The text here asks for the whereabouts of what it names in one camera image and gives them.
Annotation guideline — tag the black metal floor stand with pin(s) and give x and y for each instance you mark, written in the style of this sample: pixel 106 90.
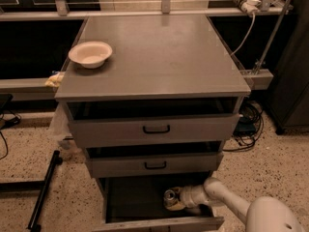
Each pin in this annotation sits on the black metal floor stand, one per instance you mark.
pixel 41 186

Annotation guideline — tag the yellow sponge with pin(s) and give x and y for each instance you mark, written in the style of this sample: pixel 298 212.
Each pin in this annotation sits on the yellow sponge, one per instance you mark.
pixel 55 80

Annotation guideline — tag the white paper bowl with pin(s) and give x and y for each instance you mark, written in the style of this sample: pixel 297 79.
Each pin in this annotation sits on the white paper bowl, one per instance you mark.
pixel 90 55

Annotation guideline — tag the grey drawer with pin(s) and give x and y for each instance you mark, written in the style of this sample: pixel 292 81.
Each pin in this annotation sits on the grey drawer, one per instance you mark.
pixel 155 159
pixel 147 122
pixel 135 204

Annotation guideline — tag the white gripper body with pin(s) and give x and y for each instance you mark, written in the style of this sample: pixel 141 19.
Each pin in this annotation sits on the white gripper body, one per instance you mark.
pixel 187 197

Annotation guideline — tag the dark cabinet right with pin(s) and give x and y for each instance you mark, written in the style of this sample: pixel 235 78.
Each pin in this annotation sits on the dark cabinet right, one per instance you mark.
pixel 287 98

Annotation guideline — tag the silver 7up can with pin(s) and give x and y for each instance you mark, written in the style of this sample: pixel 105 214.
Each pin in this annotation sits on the silver 7up can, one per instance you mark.
pixel 169 198

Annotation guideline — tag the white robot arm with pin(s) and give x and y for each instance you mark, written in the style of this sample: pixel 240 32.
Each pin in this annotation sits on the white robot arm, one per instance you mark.
pixel 264 214

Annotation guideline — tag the grey drawer cabinet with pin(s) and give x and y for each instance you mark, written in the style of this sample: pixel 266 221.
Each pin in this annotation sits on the grey drawer cabinet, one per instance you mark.
pixel 159 57

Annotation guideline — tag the middle grey drawer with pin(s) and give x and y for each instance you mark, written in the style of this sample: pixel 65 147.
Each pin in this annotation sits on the middle grey drawer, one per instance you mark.
pixel 155 159

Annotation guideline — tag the grey metal rail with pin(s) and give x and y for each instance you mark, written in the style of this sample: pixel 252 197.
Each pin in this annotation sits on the grey metal rail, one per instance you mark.
pixel 34 89

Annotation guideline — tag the clear plastic bag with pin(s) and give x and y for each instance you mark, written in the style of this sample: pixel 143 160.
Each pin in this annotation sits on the clear plastic bag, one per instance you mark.
pixel 59 126

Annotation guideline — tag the white power strip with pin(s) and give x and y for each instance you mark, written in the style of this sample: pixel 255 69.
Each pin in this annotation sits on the white power strip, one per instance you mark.
pixel 248 7

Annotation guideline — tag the bottom grey drawer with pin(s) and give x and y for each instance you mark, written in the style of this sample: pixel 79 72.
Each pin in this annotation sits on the bottom grey drawer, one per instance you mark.
pixel 135 204

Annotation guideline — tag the top grey drawer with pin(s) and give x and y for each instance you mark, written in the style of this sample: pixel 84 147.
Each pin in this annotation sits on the top grey drawer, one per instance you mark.
pixel 147 122

